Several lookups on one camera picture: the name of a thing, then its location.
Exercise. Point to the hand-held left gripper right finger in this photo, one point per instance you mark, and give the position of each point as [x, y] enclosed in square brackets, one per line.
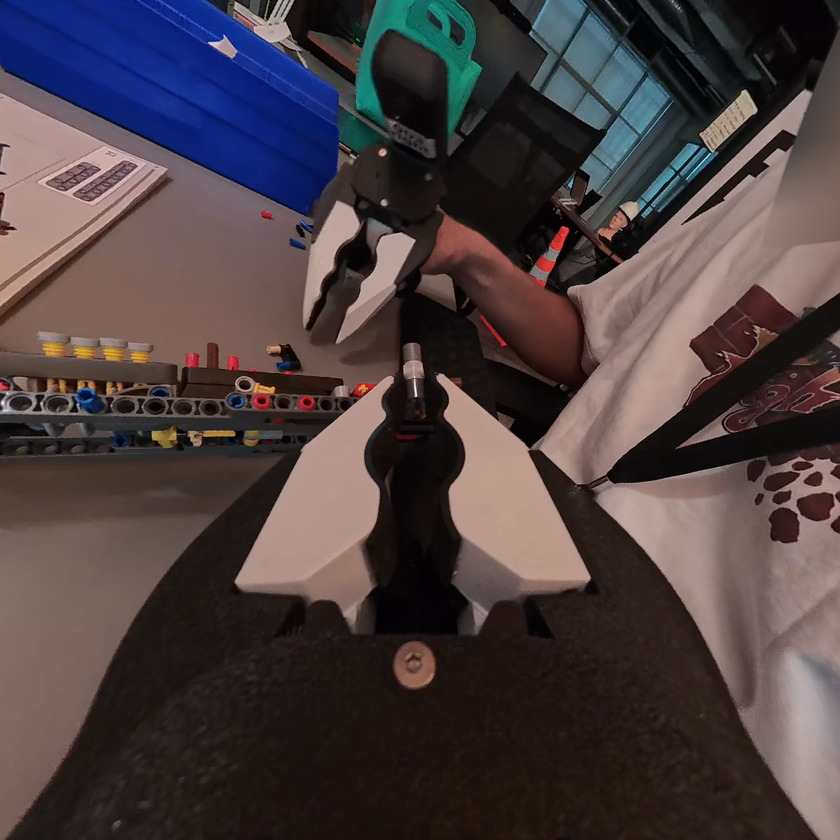
[518, 518]

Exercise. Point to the white sign with black pattern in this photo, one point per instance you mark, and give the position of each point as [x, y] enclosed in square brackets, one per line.
[722, 197]

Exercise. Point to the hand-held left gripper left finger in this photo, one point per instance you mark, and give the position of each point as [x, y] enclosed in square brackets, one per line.
[308, 518]

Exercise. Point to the white printed t-shirt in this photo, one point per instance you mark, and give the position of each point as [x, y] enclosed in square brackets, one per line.
[689, 590]

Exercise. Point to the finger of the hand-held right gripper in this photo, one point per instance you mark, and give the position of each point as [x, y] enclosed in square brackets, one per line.
[325, 262]
[384, 275]

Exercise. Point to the black perforated mat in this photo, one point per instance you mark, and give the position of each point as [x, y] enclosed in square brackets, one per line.
[446, 354]

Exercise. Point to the blue plastic bin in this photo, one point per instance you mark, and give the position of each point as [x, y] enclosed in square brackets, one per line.
[164, 85]

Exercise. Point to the tan board on white arm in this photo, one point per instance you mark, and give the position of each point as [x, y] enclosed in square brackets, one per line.
[275, 33]

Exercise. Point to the grey lego car chassis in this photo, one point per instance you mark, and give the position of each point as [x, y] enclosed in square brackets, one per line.
[164, 407]

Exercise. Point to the person's right forearm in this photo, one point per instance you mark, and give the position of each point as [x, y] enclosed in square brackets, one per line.
[512, 295]

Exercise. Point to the large grid window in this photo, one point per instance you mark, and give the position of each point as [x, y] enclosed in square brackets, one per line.
[610, 79]

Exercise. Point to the lego instruction booklet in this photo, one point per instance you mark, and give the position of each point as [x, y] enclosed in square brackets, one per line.
[79, 216]

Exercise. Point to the scattered small lego pins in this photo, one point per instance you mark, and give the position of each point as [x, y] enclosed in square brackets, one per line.
[266, 214]

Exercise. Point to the small white printed sheet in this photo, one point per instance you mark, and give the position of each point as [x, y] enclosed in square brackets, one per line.
[728, 121]

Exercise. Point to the black mesh office chair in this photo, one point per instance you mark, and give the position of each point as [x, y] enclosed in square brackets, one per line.
[525, 151]

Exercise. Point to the orange traffic cone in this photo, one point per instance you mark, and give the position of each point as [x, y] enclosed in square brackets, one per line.
[548, 259]

